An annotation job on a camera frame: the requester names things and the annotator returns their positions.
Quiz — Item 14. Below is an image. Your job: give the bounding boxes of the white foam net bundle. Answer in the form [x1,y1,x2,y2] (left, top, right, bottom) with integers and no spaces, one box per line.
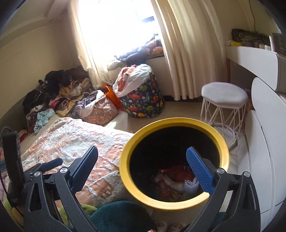
[184,177,200,194]

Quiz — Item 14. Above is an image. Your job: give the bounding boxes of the red plastic bag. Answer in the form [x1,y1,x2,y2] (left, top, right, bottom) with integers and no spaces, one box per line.
[159,165,195,181]

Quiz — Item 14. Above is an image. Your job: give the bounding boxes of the yellow rimmed black trash bin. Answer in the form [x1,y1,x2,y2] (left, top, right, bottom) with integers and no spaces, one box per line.
[119,117,230,211]

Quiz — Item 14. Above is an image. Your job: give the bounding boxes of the peach white patterned bedspread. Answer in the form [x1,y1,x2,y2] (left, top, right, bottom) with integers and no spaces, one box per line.
[21,117,133,207]

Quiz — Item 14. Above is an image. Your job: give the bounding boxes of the light blue garment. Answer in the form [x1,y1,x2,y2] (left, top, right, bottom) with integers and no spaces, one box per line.
[33,109,55,134]

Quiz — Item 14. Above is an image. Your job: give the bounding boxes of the teal trousers knee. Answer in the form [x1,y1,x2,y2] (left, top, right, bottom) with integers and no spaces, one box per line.
[89,201,157,232]

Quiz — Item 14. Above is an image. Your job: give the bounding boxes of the white curved dresser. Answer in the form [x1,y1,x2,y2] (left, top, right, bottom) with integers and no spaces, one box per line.
[226,46,285,231]

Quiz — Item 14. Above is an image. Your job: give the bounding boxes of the pile of clothes on bed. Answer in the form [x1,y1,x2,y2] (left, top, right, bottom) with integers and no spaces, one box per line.
[22,66,95,133]

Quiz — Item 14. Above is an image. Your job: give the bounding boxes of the floral fabric bag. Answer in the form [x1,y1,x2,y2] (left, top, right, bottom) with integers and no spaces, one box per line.
[82,97,119,126]

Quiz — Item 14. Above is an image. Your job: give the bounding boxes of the orange bag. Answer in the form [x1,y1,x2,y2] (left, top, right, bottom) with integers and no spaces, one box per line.
[100,85,122,109]

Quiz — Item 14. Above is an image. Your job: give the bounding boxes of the cream curtain left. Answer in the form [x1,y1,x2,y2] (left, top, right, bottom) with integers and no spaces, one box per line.
[68,1,114,87]

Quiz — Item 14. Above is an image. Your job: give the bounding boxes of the cream curtain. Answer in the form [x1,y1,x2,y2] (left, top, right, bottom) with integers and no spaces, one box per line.
[68,1,114,87]
[151,1,227,100]

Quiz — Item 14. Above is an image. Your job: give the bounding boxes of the dinosaur print laundry basket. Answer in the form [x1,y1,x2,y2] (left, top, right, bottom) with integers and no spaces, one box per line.
[119,71,165,118]

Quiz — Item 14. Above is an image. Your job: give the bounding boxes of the white plastic bag of clothes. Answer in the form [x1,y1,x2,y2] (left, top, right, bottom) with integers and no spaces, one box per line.
[112,64,152,98]

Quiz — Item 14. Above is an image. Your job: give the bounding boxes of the clothes on window sill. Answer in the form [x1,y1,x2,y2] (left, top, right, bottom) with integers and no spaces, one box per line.
[107,37,164,71]

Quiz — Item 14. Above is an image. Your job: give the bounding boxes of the cream curtain right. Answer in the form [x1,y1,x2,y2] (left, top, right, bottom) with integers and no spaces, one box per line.
[151,1,227,100]

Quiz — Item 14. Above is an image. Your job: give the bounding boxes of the white stool wire legs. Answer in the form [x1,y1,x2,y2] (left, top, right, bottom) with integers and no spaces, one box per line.
[200,82,249,150]

